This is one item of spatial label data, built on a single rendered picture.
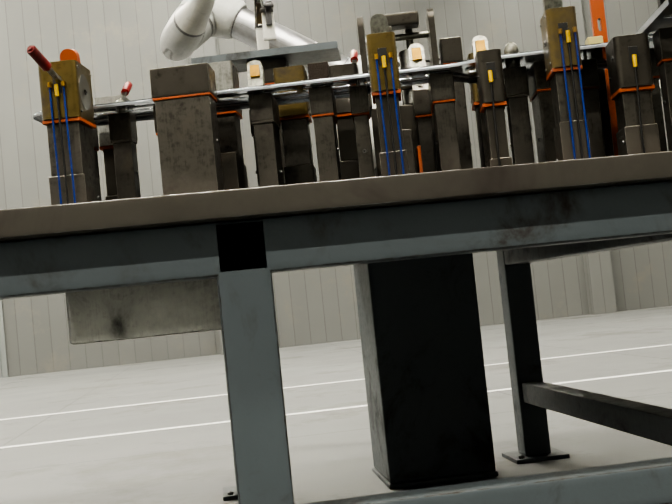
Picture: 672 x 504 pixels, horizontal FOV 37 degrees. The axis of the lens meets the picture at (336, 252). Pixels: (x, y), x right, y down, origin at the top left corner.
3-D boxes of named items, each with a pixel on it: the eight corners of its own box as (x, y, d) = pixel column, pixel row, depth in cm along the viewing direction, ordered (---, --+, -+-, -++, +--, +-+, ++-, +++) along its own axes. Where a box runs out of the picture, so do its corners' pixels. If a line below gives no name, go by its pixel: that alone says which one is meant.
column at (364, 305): (372, 471, 304) (350, 255, 308) (471, 459, 308) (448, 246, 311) (389, 489, 274) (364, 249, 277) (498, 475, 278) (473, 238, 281)
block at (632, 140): (632, 180, 189) (615, 32, 191) (619, 187, 201) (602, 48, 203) (671, 176, 189) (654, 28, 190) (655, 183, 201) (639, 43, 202)
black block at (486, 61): (493, 197, 194) (476, 47, 195) (488, 201, 204) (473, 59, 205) (520, 194, 194) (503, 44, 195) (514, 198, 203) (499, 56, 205)
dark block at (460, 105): (458, 214, 235) (439, 38, 238) (457, 216, 242) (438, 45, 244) (480, 211, 235) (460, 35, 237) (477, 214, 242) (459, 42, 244)
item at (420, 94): (425, 215, 228) (412, 89, 230) (425, 216, 231) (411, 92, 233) (443, 213, 228) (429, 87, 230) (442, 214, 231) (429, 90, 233)
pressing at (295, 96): (22, 114, 213) (22, 107, 213) (59, 131, 235) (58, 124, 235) (682, 37, 204) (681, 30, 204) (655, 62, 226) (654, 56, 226)
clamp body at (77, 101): (45, 243, 196) (29, 60, 198) (68, 247, 210) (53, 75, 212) (88, 239, 196) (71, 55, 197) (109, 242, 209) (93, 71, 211)
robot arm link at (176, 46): (162, 18, 292) (186, -8, 300) (143, 51, 307) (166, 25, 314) (198, 47, 294) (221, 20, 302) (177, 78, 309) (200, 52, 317)
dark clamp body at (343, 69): (343, 227, 235) (326, 65, 237) (346, 230, 247) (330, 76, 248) (374, 224, 234) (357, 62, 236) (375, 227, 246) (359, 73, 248)
